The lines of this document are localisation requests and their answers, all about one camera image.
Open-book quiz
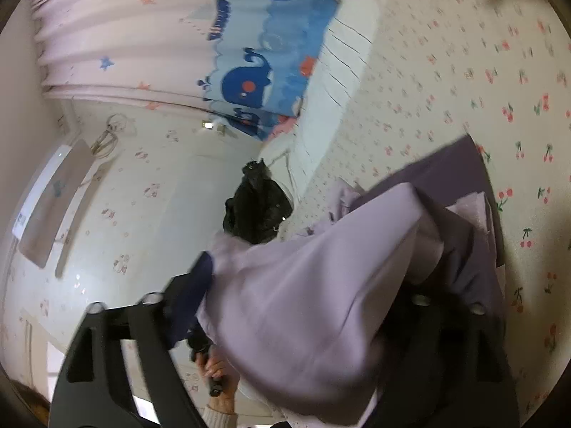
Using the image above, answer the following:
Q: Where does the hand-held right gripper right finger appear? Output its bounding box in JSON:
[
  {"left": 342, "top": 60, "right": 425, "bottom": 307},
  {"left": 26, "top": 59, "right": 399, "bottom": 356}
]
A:
[{"left": 370, "top": 293, "right": 521, "bottom": 428}]

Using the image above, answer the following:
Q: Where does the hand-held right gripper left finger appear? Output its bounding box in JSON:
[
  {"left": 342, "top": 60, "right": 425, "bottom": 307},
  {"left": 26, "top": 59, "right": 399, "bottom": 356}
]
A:
[{"left": 48, "top": 252, "right": 215, "bottom": 428}]

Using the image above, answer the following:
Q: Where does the purple two-tone jacket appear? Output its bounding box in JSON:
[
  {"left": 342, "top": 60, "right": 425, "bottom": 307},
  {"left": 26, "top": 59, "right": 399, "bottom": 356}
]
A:
[{"left": 196, "top": 134, "right": 507, "bottom": 428}]

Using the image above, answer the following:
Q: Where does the person's left forearm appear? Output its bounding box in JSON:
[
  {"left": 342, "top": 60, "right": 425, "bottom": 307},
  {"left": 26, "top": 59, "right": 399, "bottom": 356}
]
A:
[{"left": 201, "top": 399, "right": 239, "bottom": 428}]

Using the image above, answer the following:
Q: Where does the person's left hand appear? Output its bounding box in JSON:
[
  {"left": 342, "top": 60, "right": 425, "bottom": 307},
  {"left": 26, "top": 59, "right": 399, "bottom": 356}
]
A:
[{"left": 196, "top": 347, "right": 242, "bottom": 411}]

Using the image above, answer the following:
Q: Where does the black jacket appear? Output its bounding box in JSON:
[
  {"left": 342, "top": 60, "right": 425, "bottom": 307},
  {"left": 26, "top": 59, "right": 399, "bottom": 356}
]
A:
[{"left": 223, "top": 158, "right": 294, "bottom": 245}]

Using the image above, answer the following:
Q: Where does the white air conditioner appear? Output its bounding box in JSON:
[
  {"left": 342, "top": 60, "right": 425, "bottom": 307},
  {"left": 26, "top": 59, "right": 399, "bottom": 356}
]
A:
[{"left": 11, "top": 138, "right": 96, "bottom": 270}]

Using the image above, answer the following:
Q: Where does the pink cloth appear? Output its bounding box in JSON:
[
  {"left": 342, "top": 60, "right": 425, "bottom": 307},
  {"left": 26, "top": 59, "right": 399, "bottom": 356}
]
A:
[{"left": 268, "top": 116, "right": 299, "bottom": 137}]

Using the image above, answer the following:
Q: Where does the white striped quilt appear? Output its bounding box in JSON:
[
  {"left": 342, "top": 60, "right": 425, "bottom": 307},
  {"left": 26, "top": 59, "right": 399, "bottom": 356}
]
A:
[{"left": 263, "top": 0, "right": 389, "bottom": 215}]

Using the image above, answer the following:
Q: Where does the pink whale-print curtain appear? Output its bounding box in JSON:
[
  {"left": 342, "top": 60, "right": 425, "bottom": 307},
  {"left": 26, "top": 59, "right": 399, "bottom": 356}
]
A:
[{"left": 29, "top": 0, "right": 353, "bottom": 139}]

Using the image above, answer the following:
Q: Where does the wall hook with wire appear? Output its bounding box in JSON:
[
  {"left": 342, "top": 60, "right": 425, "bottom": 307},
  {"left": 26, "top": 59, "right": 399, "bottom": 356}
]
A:
[{"left": 91, "top": 113, "right": 135, "bottom": 159}]

